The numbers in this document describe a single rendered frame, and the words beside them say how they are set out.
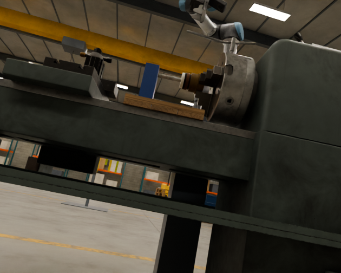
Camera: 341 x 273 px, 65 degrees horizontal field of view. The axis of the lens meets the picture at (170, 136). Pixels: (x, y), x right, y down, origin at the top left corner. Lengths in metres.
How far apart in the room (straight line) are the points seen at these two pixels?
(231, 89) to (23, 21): 12.55
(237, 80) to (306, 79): 0.25
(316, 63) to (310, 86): 0.10
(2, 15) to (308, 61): 13.07
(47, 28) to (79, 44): 1.47
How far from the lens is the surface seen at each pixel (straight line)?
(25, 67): 1.08
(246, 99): 1.12
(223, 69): 1.14
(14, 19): 13.48
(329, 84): 1.20
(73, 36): 12.68
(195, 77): 1.21
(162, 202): 0.83
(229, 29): 1.90
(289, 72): 1.14
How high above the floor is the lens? 0.58
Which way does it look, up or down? 12 degrees up
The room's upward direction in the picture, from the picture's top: 11 degrees clockwise
